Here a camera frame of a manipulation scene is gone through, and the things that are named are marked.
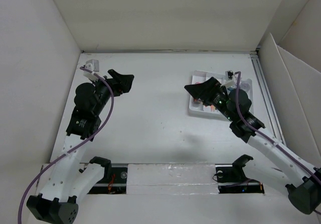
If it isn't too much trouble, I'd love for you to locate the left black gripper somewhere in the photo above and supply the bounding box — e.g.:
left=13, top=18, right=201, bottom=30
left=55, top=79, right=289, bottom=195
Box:
left=90, top=69, right=133, bottom=115

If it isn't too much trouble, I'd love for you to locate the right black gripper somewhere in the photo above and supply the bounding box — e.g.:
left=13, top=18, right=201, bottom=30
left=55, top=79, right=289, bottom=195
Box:
left=185, top=76, right=235, bottom=122

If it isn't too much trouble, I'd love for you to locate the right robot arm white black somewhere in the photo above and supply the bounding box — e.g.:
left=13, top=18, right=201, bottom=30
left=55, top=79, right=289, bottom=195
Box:
left=184, top=77, right=320, bottom=214

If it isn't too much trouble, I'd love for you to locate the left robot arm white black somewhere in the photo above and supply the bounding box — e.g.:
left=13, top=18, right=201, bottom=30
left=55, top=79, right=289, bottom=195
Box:
left=26, top=67, right=134, bottom=223

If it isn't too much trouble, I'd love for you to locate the white divided organizer tray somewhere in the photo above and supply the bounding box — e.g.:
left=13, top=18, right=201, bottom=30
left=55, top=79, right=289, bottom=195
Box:
left=189, top=70, right=254, bottom=121

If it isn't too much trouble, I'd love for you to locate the small clear glitter jar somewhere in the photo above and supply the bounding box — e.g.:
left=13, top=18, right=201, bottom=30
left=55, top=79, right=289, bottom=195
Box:
left=240, top=81, right=251, bottom=92

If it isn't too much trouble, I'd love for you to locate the white folded cardboard panel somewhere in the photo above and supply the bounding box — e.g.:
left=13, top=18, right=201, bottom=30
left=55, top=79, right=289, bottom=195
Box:
left=258, top=34, right=320, bottom=167

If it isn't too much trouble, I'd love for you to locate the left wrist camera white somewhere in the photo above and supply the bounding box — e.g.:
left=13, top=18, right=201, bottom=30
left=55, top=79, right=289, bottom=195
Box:
left=83, top=59, right=99, bottom=81

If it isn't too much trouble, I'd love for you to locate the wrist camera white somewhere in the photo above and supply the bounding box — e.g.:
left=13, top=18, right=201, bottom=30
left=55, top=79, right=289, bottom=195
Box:
left=224, top=70, right=237, bottom=89
left=83, top=59, right=99, bottom=81

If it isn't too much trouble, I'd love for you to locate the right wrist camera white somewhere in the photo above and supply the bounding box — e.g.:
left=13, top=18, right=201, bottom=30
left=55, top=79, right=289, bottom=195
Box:
left=224, top=70, right=237, bottom=89

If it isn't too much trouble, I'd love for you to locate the aluminium side rail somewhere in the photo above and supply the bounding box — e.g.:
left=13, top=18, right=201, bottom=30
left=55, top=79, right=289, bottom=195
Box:
left=250, top=51, right=286, bottom=146

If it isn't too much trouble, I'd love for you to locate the black mounting rail base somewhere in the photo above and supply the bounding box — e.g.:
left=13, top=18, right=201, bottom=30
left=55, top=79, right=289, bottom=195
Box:
left=89, top=163, right=265, bottom=195

